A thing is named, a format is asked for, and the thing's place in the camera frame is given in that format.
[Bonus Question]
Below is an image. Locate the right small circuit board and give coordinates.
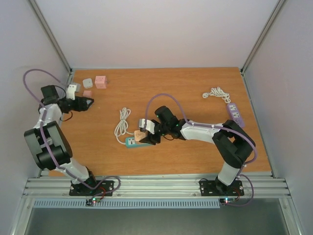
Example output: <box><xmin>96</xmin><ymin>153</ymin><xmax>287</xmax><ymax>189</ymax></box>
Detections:
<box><xmin>220</xmin><ymin>197</ymin><xmax>238</xmax><ymax>205</ymax></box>

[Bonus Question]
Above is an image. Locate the wooden cube plug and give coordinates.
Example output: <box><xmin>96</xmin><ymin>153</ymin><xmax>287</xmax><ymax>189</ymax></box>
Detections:
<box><xmin>134</xmin><ymin>130</ymin><xmax>147</xmax><ymax>142</ymax></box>

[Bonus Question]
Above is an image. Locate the blue slotted cable duct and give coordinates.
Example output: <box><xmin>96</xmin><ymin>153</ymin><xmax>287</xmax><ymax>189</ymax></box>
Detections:
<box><xmin>33</xmin><ymin>198</ymin><xmax>220</xmax><ymax>209</ymax></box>

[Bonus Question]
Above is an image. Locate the aluminium front rail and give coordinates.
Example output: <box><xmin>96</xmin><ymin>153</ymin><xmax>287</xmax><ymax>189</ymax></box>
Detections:
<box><xmin>22</xmin><ymin>176</ymin><xmax>291</xmax><ymax>199</ymax></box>

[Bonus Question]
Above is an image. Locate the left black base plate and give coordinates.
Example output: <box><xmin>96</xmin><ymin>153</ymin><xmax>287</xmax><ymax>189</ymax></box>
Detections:
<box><xmin>69</xmin><ymin>180</ymin><xmax>114</xmax><ymax>196</ymax></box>

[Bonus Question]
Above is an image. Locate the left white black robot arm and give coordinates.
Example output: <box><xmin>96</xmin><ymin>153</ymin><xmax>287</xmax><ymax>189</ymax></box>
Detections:
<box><xmin>24</xmin><ymin>85</ymin><xmax>99</xmax><ymax>195</ymax></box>

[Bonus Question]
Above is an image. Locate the teal power strip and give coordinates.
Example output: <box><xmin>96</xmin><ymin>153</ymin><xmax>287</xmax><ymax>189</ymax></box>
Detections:
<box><xmin>125</xmin><ymin>137</ymin><xmax>150</xmax><ymax>148</ymax></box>

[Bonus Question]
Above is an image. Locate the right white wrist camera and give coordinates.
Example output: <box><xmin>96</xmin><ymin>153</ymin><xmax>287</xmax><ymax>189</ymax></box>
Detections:
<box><xmin>138</xmin><ymin>118</ymin><xmax>155</xmax><ymax>134</ymax></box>

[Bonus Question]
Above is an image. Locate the white coiled strip cable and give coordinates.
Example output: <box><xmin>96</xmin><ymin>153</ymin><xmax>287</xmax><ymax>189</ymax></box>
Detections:
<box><xmin>201</xmin><ymin>87</ymin><xmax>232</xmax><ymax>103</ymax></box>

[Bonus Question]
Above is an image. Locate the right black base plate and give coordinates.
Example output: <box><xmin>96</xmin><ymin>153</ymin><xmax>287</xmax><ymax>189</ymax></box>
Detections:
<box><xmin>199</xmin><ymin>178</ymin><xmax>245</xmax><ymax>196</ymax></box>

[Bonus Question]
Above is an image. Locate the large pink cube plug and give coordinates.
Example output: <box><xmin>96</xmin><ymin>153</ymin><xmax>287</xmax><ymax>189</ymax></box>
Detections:
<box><xmin>94</xmin><ymin>75</ymin><xmax>108</xmax><ymax>89</ymax></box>

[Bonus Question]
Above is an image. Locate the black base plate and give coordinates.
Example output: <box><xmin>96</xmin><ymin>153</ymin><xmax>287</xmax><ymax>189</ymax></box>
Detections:
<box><xmin>69</xmin><ymin>180</ymin><xmax>114</xmax><ymax>196</ymax></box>
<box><xmin>199</xmin><ymin>178</ymin><xmax>245</xmax><ymax>196</ymax></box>

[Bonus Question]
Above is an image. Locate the white coiled teal-strip cable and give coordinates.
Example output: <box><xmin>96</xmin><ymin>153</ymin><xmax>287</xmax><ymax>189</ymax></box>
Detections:
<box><xmin>114</xmin><ymin>107</ymin><xmax>137</xmax><ymax>145</ymax></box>

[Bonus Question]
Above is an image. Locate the white plug adapter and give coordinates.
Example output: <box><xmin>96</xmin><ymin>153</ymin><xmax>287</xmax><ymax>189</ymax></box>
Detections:
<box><xmin>83</xmin><ymin>78</ymin><xmax>93</xmax><ymax>89</ymax></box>

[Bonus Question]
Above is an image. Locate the left small circuit board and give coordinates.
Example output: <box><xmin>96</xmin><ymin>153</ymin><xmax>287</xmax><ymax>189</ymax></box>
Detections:
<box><xmin>85</xmin><ymin>198</ymin><xmax>101</xmax><ymax>207</ymax></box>

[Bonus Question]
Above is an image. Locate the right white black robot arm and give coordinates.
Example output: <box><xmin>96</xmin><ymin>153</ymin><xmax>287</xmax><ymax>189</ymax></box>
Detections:
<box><xmin>138</xmin><ymin>106</ymin><xmax>256</xmax><ymax>195</ymax></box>

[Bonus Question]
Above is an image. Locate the small pink plug adapter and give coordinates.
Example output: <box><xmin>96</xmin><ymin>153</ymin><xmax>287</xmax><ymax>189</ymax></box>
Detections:
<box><xmin>83</xmin><ymin>90</ymin><xmax>92</xmax><ymax>98</ymax></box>

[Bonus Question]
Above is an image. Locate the small circuit board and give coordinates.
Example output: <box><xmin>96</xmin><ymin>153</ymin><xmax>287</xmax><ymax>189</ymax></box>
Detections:
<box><xmin>85</xmin><ymin>198</ymin><xmax>101</xmax><ymax>207</ymax></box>
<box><xmin>220</xmin><ymin>197</ymin><xmax>238</xmax><ymax>205</ymax></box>

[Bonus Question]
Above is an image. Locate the purple power strip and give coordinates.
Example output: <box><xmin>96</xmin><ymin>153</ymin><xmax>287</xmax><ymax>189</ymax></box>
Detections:
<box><xmin>227</xmin><ymin>103</ymin><xmax>246</xmax><ymax>128</ymax></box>

